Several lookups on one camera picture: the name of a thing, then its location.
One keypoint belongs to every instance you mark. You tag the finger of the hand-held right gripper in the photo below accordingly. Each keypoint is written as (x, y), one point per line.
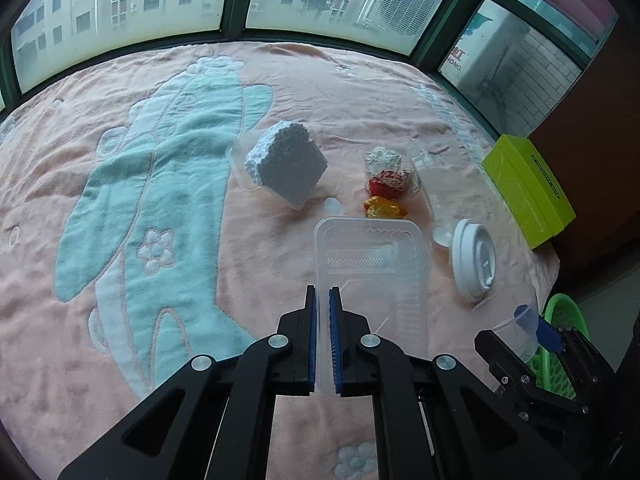
(500, 355)
(549, 336)

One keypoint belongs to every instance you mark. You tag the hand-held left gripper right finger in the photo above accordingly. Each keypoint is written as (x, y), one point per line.
(334, 340)

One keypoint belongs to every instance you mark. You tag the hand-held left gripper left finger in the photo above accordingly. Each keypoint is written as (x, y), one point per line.
(311, 340)

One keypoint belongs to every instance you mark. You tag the small clear measuring cup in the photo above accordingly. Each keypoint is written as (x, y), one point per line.
(515, 335)

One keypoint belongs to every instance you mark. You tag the green plastic basket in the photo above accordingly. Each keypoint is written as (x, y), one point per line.
(565, 315)

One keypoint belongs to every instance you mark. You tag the clear plastic food container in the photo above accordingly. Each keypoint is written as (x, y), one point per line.
(370, 270)

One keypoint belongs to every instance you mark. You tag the white cup lid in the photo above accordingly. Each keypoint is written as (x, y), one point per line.
(474, 260)

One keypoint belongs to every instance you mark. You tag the gold wrapper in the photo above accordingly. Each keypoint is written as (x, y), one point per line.
(384, 207)

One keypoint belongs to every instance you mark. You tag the red white wrapper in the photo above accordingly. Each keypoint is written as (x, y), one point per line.
(387, 180)

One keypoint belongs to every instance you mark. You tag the tall clear plastic cup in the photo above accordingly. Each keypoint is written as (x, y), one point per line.
(440, 195)

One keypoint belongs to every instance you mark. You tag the white foam block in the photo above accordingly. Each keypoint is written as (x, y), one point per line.
(290, 170)

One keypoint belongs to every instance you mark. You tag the clear plastic lid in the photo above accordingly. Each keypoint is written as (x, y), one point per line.
(239, 157)

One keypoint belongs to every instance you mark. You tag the yellow-green tissue box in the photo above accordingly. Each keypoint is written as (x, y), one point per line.
(530, 190)

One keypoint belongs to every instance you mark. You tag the brown wooden cabinet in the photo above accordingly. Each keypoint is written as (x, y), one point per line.
(600, 160)

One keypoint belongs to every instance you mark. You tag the pink printed blanket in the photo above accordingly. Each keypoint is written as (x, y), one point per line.
(300, 90)

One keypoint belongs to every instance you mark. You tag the white printed outdoor unit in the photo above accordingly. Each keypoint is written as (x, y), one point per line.
(475, 50)

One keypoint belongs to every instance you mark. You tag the green window frame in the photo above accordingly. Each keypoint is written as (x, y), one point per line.
(232, 5)

